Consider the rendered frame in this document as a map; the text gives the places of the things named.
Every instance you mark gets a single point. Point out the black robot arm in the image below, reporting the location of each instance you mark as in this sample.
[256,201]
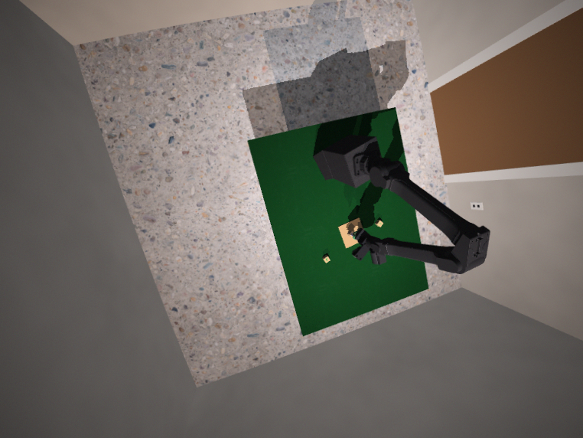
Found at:
[470,241]

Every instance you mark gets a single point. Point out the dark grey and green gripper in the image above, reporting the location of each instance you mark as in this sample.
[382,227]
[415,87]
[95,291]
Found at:
[360,232]

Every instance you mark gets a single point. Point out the peach flat mat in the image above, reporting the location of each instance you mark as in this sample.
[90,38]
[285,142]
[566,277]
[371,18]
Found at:
[345,228]

